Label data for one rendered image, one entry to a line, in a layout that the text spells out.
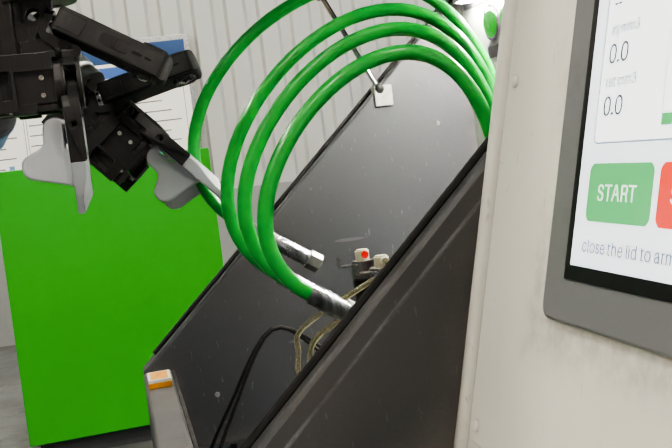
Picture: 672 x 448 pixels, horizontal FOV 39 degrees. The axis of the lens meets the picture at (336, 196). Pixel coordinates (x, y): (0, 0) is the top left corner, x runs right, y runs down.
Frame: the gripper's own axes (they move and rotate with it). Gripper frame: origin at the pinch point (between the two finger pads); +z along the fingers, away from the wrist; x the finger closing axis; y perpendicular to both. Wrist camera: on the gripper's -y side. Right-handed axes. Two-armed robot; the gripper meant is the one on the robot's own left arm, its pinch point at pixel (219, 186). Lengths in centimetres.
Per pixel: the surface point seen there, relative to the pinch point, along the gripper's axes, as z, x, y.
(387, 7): 3.1, 7.5, -25.4
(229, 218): 4.8, 7.5, 2.2
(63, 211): -120, -306, 40
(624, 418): 37, 50, -2
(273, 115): 3.4, 16.2, -7.7
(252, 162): 4.7, 15.9, -3.0
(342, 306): 20.0, 19.4, 2.1
